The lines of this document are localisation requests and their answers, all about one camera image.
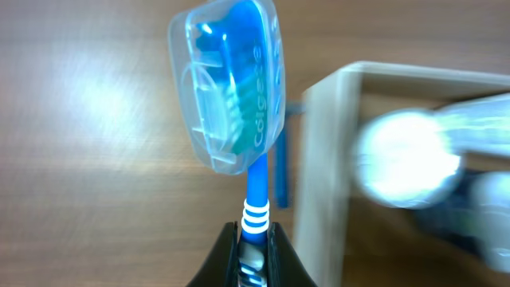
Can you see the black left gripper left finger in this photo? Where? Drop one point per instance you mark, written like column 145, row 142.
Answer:
column 220, row 267

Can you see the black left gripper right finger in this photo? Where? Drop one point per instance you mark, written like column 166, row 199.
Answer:
column 284, row 266

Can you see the cotton swab round container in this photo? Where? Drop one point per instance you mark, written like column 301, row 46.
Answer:
column 413, row 158

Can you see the clear speckled gel bottle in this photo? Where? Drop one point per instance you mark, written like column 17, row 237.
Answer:
column 490, row 197

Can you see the blue white Colgate toothbrush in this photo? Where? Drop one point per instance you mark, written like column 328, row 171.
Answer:
column 228, row 67

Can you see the white open cardboard box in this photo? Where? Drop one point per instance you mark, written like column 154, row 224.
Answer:
column 332, row 108

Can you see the blue disposable razor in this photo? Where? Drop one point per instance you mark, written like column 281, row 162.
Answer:
column 281, row 192

